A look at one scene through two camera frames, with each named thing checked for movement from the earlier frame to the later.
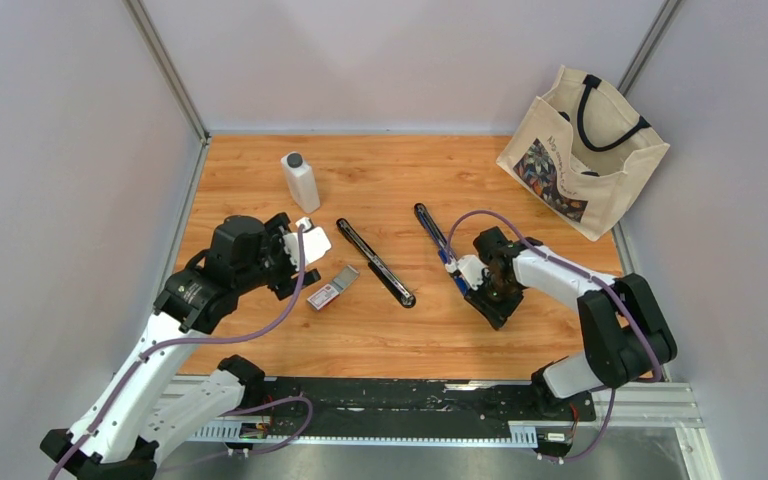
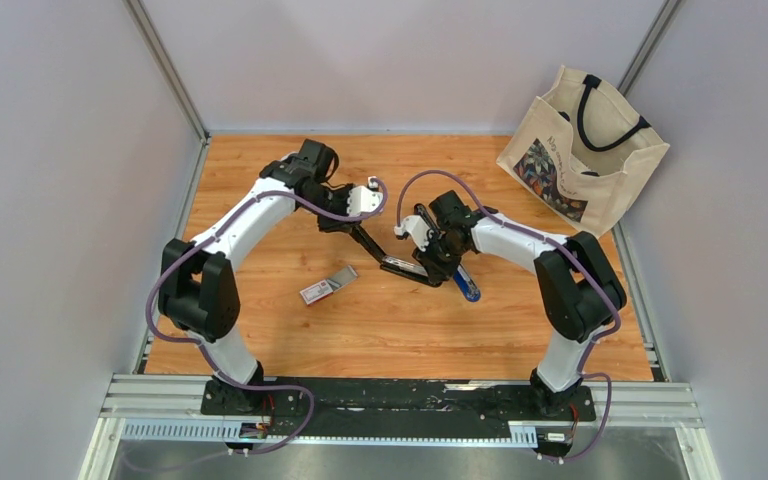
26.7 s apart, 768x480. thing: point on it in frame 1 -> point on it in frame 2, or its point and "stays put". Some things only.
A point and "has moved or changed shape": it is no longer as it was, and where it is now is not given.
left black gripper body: x=280 y=267 -> x=335 y=201
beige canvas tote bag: x=585 y=151 stays put
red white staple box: x=328 y=292 has moved or changed shape
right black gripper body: x=496 y=300 -> x=442 y=255
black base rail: x=369 y=402 stays put
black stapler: x=377 y=265 -> x=403 y=268
